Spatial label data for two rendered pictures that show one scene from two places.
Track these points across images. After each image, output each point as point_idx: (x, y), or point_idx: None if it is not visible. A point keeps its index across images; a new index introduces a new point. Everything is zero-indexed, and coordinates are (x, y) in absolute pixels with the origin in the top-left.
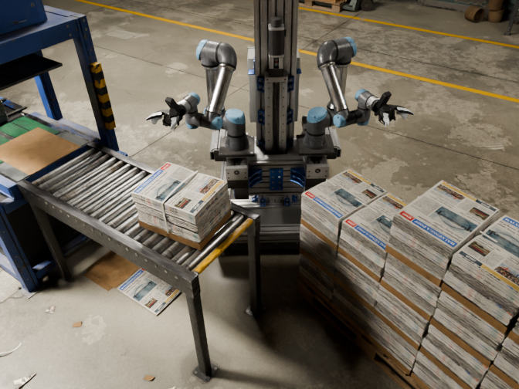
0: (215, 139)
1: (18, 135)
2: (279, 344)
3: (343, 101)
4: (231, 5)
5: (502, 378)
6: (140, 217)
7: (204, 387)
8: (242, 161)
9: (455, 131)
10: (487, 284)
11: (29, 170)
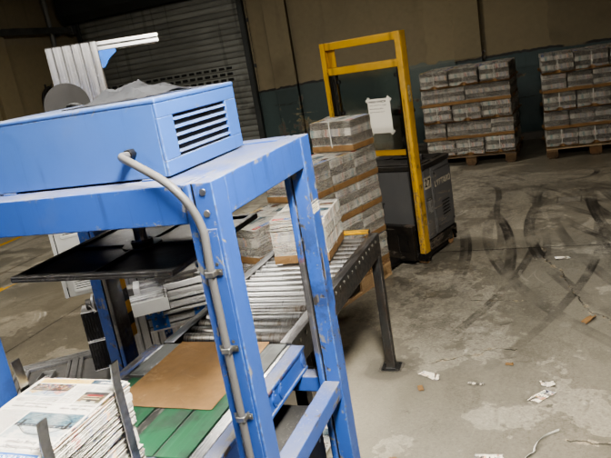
0: (136, 303)
1: (144, 410)
2: (343, 345)
3: None
4: None
5: (366, 208)
6: (328, 246)
7: (406, 362)
8: (197, 268)
9: (0, 334)
10: (344, 162)
11: (258, 347)
